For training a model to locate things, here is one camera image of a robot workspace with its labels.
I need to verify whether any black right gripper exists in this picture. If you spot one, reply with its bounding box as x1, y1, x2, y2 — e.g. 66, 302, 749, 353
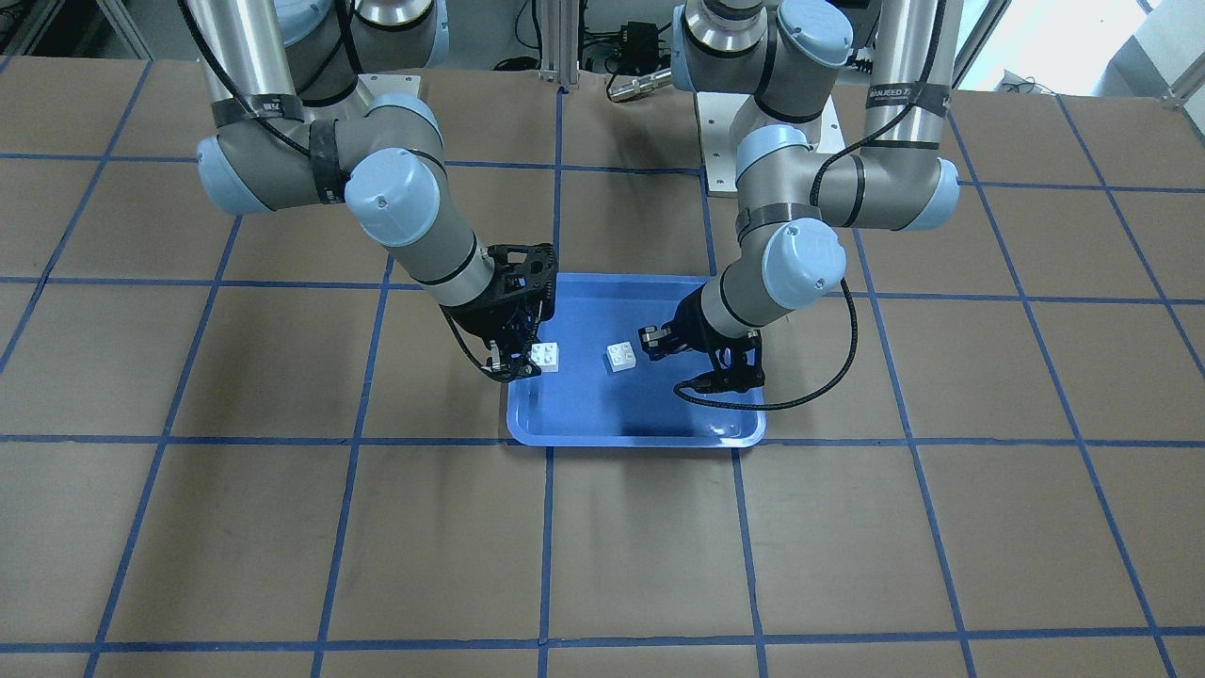
442, 243, 558, 382

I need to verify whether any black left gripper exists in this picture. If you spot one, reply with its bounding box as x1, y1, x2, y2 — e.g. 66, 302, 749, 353
637, 291, 765, 395

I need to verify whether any white block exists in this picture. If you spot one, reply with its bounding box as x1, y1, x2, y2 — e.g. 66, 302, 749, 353
605, 342, 637, 375
529, 342, 560, 375

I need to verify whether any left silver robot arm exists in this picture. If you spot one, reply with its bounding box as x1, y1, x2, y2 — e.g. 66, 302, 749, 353
640, 1, 962, 407

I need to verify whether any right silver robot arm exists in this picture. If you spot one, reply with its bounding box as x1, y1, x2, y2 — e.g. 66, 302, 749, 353
178, 1, 556, 383

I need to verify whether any black electronics box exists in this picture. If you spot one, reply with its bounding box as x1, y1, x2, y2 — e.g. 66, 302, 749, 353
615, 22, 660, 73

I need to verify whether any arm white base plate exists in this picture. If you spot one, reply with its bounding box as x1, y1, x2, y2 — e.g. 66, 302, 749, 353
695, 89, 841, 199
357, 73, 423, 104

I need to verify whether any aluminium frame post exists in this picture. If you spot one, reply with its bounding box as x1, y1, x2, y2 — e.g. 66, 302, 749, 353
531, 0, 584, 92

